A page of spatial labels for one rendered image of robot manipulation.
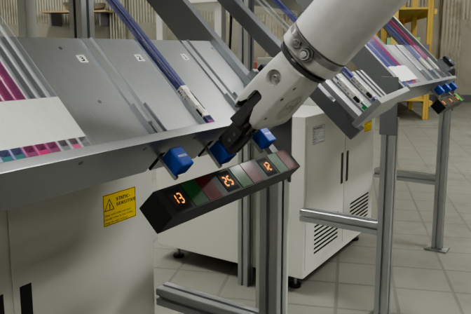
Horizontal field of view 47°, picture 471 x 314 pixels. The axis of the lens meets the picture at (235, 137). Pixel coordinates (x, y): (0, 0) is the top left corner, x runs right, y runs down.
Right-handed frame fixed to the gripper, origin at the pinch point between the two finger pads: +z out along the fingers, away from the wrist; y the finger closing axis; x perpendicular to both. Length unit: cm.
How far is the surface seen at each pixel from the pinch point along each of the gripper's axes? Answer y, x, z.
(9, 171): -35.0, 2.4, 0.3
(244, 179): 0.4, -5.2, 3.4
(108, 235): 7.6, 8.3, 40.6
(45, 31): 603, 603, 526
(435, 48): 848, 129, 106
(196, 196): -11.0, -5.1, 3.4
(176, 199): -14.5, -4.5, 3.4
